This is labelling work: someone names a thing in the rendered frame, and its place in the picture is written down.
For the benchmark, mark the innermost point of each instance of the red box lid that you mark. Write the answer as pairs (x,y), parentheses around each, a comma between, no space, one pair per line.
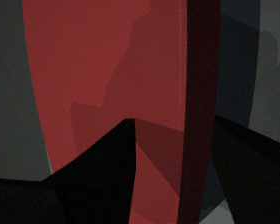
(95,63)

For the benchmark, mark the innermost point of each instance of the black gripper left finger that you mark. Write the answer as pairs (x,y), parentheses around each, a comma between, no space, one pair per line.
(95,188)

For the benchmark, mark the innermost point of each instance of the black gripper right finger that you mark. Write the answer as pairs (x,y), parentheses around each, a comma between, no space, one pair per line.
(248,168)

